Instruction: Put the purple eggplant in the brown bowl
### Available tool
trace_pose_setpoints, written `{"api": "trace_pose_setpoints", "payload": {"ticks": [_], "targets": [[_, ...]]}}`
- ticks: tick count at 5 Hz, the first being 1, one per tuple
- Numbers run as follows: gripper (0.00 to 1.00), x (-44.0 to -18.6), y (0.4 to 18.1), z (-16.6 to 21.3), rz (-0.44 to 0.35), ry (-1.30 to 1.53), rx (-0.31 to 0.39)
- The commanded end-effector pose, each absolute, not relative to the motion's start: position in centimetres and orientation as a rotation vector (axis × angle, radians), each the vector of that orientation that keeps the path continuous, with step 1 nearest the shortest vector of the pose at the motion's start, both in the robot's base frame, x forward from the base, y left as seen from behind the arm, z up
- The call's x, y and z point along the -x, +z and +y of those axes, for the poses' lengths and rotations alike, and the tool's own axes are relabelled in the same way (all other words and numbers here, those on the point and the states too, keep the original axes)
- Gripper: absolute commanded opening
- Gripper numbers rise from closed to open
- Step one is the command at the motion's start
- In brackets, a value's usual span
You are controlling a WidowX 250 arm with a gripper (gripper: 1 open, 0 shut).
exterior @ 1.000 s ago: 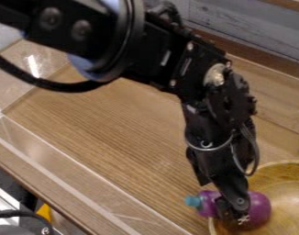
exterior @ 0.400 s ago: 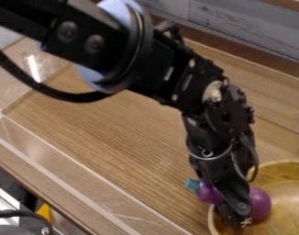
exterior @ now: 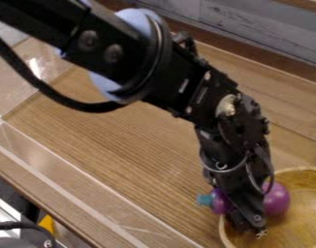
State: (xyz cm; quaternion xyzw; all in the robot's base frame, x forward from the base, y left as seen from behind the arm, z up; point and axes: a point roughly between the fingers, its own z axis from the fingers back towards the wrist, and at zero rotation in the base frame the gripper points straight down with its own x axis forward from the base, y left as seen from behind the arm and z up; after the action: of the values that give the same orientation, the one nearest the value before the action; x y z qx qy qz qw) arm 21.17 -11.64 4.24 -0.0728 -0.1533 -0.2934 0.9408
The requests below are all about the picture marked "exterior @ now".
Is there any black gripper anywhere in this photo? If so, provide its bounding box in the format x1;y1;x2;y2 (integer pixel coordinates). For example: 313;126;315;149
194;94;273;238

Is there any purple toy eggplant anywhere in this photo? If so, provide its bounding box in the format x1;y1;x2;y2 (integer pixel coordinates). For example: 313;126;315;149
197;183;291;216

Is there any brown wooden bowl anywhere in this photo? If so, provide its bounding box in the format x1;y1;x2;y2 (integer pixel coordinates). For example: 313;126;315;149
218;167;316;248

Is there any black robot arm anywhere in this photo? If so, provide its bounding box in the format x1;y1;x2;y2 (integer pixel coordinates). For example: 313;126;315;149
0;0;275;236

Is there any black yellow device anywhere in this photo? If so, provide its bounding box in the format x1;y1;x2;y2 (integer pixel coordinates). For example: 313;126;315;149
0;170;98;248

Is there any clear acrylic front wall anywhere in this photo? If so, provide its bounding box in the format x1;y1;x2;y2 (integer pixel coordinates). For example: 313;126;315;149
0;119;202;248

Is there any black cable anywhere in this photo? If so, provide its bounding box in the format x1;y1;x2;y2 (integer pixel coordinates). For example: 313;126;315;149
0;30;137;114

